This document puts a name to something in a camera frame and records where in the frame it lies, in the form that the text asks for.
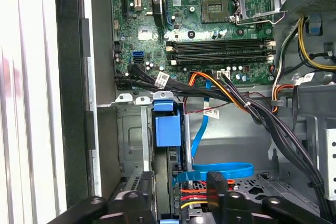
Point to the hard disk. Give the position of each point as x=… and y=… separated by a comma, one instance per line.
x=168, y=129

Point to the metal optical drive cage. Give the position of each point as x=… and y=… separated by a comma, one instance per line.
x=315, y=98

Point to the RAM slot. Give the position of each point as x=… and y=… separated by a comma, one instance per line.
x=223, y=56
x=223, y=61
x=223, y=43
x=223, y=48

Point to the locking lever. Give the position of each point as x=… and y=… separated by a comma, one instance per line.
x=281, y=17

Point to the black open PC case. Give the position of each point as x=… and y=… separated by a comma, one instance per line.
x=71, y=77

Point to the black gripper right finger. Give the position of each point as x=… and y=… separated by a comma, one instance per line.
x=218, y=197

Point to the CPU socket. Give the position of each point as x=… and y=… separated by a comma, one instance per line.
x=215, y=9

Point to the metal disk bay cage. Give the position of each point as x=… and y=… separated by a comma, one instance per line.
x=131, y=134

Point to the green motherboard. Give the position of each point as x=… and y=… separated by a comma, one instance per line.
x=181, y=16

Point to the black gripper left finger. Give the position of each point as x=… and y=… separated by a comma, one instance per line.
x=147, y=208

